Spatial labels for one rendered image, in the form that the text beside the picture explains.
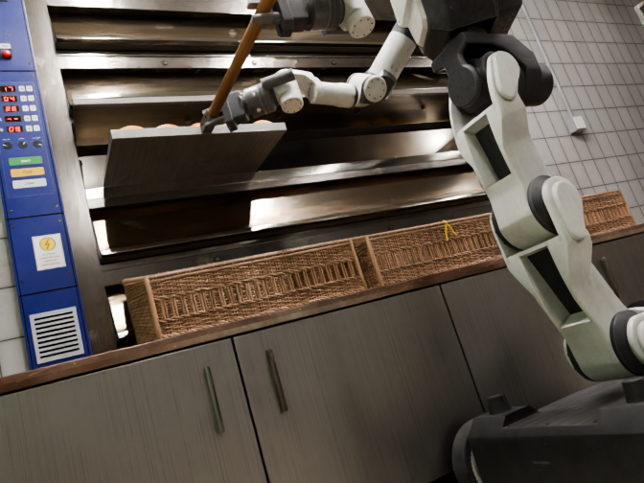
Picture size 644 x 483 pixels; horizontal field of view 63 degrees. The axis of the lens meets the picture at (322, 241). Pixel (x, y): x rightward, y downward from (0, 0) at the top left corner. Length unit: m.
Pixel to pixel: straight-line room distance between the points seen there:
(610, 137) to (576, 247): 2.20
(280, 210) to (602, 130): 2.05
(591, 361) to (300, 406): 0.66
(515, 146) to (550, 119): 1.80
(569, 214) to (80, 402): 1.07
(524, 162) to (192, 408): 0.91
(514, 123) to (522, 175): 0.13
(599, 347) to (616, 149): 2.20
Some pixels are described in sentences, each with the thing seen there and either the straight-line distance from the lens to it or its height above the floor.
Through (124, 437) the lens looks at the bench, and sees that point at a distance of 1.16.
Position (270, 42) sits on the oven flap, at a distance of 2.30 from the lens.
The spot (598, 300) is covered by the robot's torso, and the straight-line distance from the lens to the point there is 1.32.
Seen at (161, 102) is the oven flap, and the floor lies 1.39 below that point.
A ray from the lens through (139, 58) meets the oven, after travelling 2.15.
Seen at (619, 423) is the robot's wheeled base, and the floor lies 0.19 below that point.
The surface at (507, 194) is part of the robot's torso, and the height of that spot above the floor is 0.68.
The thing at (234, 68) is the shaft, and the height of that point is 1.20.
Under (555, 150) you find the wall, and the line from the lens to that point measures 3.01.
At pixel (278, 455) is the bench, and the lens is 1.23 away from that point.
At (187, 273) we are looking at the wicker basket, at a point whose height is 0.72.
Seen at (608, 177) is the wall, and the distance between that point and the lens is 3.24.
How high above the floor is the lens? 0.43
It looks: 13 degrees up
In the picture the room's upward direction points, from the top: 17 degrees counter-clockwise
